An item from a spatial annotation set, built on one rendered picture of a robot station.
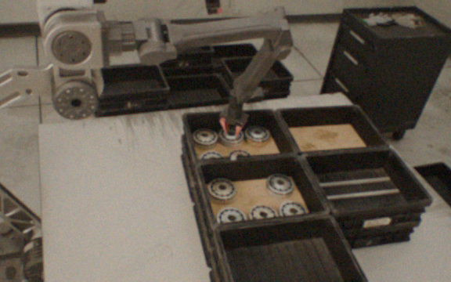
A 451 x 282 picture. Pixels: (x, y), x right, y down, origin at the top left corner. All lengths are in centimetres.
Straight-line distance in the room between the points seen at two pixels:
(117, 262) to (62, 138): 71
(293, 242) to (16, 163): 202
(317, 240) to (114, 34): 92
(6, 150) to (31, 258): 130
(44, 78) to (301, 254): 102
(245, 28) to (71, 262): 94
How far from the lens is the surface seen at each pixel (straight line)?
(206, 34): 122
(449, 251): 194
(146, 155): 196
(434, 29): 337
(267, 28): 125
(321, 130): 204
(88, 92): 150
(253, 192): 166
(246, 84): 158
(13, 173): 302
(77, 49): 116
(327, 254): 154
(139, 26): 120
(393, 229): 175
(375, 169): 193
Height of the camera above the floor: 198
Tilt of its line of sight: 38 degrees down
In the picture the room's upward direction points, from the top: 8 degrees clockwise
